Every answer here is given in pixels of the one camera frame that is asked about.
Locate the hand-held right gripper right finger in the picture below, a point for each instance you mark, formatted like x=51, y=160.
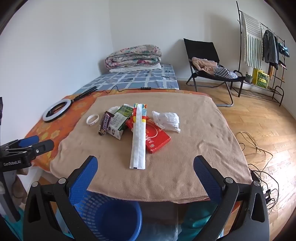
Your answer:
x=208, y=179

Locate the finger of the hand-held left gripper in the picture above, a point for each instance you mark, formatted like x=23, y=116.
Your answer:
x=29, y=141
x=44, y=147

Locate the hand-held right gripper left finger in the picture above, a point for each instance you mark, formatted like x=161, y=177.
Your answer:
x=83, y=179

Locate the blue plastic basket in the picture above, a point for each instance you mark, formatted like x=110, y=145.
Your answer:
x=115, y=215

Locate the white tissue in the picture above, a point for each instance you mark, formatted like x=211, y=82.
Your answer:
x=167, y=120

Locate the tan fleece blanket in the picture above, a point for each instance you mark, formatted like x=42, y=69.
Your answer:
x=185, y=150

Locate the white wristband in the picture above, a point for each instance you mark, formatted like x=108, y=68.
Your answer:
x=88, y=121

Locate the power strip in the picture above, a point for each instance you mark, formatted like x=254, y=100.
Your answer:
x=267, y=193

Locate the brown chocolate bar wrapper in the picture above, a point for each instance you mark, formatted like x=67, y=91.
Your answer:
x=105, y=122

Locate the red flat box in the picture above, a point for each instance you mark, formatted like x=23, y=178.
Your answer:
x=157, y=139

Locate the long white wrapper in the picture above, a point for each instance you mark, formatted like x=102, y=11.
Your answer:
x=138, y=143

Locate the green and white packet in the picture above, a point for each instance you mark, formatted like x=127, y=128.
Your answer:
x=120, y=115

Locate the black clothes rack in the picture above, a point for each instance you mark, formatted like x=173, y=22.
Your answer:
x=240, y=87

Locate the striped cloth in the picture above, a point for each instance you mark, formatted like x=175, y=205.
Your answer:
x=225, y=74

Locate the small potted plant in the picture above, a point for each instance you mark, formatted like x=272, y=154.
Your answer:
x=249, y=78

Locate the yellow bag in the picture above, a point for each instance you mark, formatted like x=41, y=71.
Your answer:
x=260, y=78

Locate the blue plaid bed sheet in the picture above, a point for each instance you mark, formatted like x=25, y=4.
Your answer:
x=138, y=78

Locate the pink clothes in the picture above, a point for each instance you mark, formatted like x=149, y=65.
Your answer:
x=203, y=63

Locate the folded floral quilt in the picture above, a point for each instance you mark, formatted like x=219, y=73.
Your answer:
x=134, y=56

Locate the black folding chair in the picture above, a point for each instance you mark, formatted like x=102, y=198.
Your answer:
x=201, y=47

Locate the striped hanging towel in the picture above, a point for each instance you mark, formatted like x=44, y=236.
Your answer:
x=253, y=44

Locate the dark hanging jacket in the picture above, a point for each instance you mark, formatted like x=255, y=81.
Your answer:
x=269, y=49

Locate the teal hanging cloth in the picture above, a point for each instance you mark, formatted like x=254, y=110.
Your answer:
x=284, y=49

